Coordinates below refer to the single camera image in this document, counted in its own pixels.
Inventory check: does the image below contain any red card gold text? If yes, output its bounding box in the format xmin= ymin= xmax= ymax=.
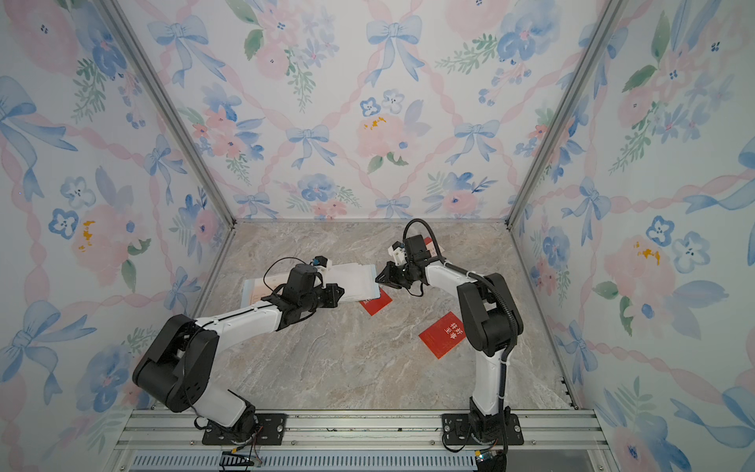
xmin=419 ymin=312 xmax=466 ymax=359

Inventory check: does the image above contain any pink good luck card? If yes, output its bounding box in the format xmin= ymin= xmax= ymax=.
xmin=245 ymin=277 xmax=286 ymax=305

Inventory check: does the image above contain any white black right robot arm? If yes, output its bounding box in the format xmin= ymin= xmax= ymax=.
xmin=376 ymin=235 xmax=523 ymax=432

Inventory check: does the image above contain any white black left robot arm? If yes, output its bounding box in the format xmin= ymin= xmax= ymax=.
xmin=132 ymin=264 xmax=345 ymax=436

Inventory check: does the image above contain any red and cream card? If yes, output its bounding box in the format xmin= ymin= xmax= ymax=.
xmin=424 ymin=237 xmax=438 ymax=258

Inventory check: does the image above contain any red money card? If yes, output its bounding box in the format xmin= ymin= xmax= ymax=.
xmin=359 ymin=288 xmax=392 ymax=316

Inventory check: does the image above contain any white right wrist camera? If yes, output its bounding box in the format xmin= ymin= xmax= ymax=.
xmin=389 ymin=241 xmax=407 ymax=266

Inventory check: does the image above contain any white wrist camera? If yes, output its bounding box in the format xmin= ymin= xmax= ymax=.
xmin=311 ymin=256 xmax=330 ymax=271
xmin=389 ymin=241 xmax=407 ymax=266

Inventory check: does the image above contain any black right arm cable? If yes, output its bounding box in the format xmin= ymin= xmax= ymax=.
xmin=402 ymin=217 xmax=525 ymax=379

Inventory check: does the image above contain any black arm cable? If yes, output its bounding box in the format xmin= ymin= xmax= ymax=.
xmin=261 ymin=256 xmax=326 ymax=296
xmin=402 ymin=217 xmax=525 ymax=379

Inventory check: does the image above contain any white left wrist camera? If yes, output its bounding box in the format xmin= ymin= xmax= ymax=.
xmin=311 ymin=256 xmax=330 ymax=271

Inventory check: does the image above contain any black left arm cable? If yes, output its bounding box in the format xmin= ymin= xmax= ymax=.
xmin=261 ymin=256 xmax=326 ymax=296

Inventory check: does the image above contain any aluminium corner post right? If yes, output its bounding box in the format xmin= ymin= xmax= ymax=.
xmin=506 ymin=0 xmax=625 ymax=232

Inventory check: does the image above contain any aluminium corner post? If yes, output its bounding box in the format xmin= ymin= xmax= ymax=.
xmin=506 ymin=0 xmax=625 ymax=232
xmin=94 ymin=0 xmax=236 ymax=227

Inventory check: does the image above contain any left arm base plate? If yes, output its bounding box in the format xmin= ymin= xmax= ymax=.
xmin=202 ymin=413 xmax=288 ymax=446

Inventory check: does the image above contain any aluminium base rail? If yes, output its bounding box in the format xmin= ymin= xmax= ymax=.
xmin=104 ymin=409 xmax=619 ymax=471

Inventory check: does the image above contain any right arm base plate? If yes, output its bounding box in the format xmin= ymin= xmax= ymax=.
xmin=440 ymin=413 xmax=525 ymax=448

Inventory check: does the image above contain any aluminium corner post left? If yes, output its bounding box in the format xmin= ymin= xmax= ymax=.
xmin=94 ymin=0 xmax=236 ymax=227

